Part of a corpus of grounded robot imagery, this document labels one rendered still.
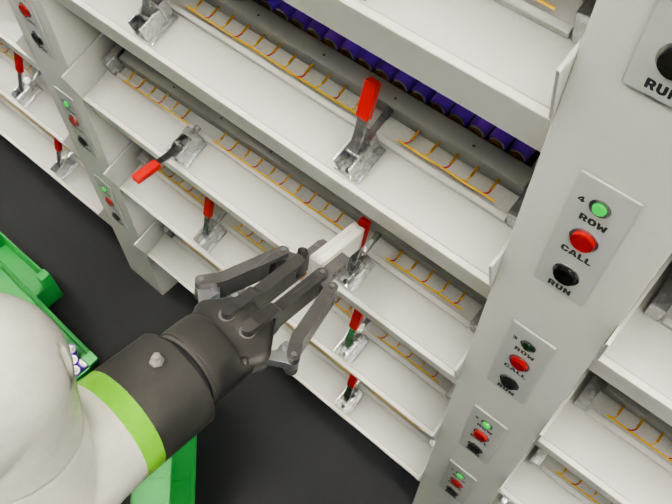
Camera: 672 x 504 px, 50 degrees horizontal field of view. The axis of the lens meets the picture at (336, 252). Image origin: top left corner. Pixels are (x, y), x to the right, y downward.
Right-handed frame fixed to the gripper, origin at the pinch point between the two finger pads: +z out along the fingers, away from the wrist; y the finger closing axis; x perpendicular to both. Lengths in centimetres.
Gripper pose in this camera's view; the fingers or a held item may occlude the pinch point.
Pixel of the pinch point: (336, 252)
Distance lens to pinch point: 72.9
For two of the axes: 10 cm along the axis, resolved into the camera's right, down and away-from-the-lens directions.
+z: 6.3, -5.0, 5.9
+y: 7.6, 5.5, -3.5
